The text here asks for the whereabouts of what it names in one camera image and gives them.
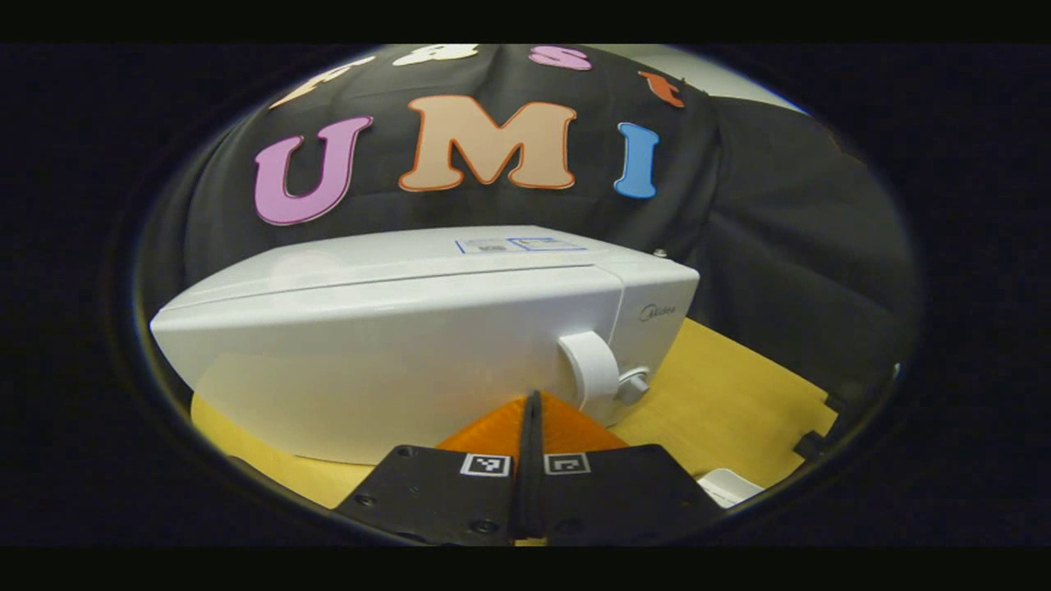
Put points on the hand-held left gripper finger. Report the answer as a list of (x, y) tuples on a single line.
[(539, 492), (525, 492)]

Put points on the white square dish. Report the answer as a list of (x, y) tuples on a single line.
[(731, 486)]

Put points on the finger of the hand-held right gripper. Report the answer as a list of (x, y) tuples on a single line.
[(854, 394), (809, 446)]

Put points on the black backdrop cloth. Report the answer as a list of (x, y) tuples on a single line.
[(780, 246)]

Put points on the white microwave oven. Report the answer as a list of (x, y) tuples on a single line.
[(369, 345)]

